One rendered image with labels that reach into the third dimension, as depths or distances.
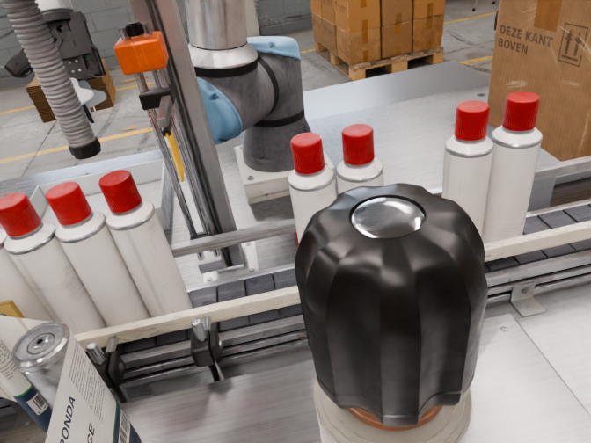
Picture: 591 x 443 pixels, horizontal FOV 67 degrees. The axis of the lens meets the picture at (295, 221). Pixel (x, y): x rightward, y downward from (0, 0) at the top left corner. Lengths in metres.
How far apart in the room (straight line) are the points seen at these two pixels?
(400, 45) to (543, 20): 3.16
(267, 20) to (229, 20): 5.30
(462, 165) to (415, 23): 3.55
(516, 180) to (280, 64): 0.44
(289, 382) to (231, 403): 0.06
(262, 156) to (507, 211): 0.47
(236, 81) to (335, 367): 0.55
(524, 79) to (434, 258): 0.79
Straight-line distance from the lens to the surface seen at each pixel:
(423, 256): 0.16
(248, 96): 0.71
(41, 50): 0.54
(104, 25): 5.98
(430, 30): 4.12
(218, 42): 0.69
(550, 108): 0.90
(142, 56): 0.50
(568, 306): 0.66
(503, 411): 0.48
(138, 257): 0.51
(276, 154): 0.84
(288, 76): 0.81
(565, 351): 0.61
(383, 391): 0.19
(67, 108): 0.56
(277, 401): 0.48
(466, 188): 0.54
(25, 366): 0.35
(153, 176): 1.02
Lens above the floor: 1.28
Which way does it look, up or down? 35 degrees down
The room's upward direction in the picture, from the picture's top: 10 degrees counter-clockwise
